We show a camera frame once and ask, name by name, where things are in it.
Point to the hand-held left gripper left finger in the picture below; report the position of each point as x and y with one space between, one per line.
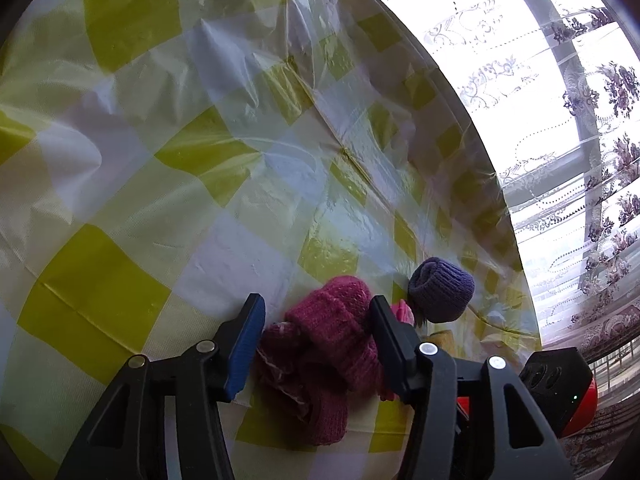
245 345

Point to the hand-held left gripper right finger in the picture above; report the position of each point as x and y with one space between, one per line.
386 340

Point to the magenta knitted sock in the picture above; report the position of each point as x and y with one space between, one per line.
335 320

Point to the dark magenta frilled sock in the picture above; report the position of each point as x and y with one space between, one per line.
310 405

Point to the pink fabric item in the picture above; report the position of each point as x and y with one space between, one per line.
402 312

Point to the red thermos flask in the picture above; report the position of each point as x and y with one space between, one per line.
582 410

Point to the yellow sponge block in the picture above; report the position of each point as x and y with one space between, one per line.
445 342

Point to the purple knitted sock roll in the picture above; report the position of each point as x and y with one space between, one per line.
442 290

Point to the sheer floral lace curtain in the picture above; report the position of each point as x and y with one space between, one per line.
575 210

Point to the yellow checkered plastic tablecloth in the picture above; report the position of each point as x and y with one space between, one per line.
150 160

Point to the grey window frame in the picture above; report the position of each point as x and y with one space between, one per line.
585 110

